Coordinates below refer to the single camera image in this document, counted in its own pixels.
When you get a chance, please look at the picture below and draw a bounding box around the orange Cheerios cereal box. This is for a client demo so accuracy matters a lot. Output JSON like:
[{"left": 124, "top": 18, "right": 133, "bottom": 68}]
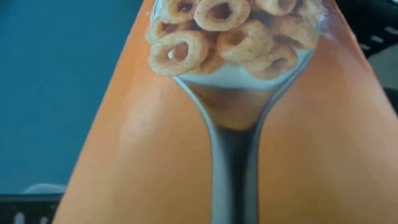
[{"left": 51, "top": 0, "right": 398, "bottom": 224}]

